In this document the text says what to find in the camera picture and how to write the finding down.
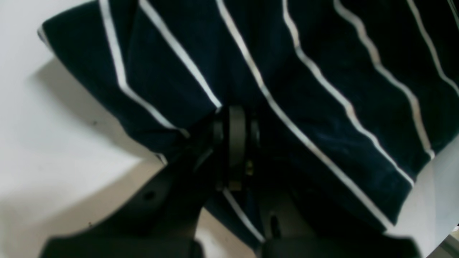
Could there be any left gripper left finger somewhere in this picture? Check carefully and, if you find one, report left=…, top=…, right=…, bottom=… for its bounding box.
left=40, top=107, right=237, bottom=258

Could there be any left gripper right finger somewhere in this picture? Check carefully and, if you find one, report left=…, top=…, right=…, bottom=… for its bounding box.
left=229, top=106, right=420, bottom=258

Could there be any black white striped t-shirt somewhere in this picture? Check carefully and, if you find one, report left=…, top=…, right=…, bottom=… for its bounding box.
left=38, top=0, right=458, bottom=257

